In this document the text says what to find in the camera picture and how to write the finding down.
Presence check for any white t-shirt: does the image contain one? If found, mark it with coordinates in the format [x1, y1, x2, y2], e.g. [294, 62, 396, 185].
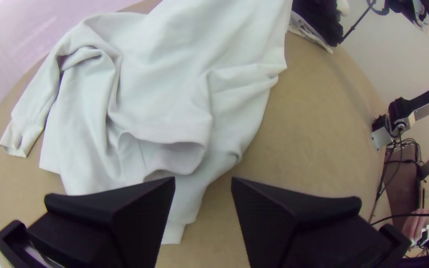
[0, 0, 294, 245]

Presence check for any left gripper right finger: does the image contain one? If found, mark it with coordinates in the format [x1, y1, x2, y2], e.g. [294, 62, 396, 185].
[230, 177, 396, 268]

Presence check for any black cable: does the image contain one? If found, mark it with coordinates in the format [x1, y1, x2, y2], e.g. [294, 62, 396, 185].
[367, 138, 405, 224]
[370, 212, 429, 227]

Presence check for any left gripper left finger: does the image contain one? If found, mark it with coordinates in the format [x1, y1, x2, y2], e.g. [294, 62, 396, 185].
[25, 176, 176, 268]

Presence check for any pile of folded clothes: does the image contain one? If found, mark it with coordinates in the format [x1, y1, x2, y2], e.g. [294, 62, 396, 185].
[288, 0, 346, 55]

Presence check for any person's hand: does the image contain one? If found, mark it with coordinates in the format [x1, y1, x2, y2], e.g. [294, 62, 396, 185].
[402, 209, 429, 243]

